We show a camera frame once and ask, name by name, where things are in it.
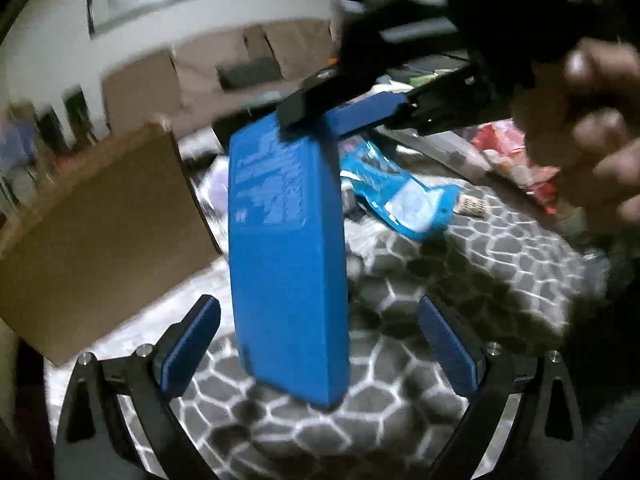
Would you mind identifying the grey honeycomb patterned blanket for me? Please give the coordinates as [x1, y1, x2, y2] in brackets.
[44, 125, 612, 480]

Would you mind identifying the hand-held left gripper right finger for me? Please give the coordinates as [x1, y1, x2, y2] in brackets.
[417, 296, 585, 480]

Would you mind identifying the blue rectangular box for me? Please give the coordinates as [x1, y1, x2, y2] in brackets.
[226, 109, 352, 409]

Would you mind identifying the red plastic packet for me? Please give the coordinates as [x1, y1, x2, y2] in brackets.
[472, 119, 560, 213]

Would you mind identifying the blue plastic packet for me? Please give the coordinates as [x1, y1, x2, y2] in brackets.
[339, 139, 463, 242]

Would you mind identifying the small white labelled item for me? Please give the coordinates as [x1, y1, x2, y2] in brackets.
[456, 194, 489, 218]

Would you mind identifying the brown sofa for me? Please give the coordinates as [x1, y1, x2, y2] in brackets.
[101, 19, 337, 133]

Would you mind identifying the person's right hand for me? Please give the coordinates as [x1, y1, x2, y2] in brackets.
[509, 37, 640, 226]

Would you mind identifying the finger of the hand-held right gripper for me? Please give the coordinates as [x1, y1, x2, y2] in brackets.
[276, 0, 473, 132]
[327, 57, 533, 139]

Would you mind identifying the dark cushion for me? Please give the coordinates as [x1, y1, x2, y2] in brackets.
[216, 56, 282, 90]

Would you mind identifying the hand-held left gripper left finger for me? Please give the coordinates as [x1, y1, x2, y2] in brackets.
[52, 294, 223, 480]

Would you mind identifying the brown cardboard box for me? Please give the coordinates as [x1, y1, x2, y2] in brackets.
[0, 122, 224, 367]

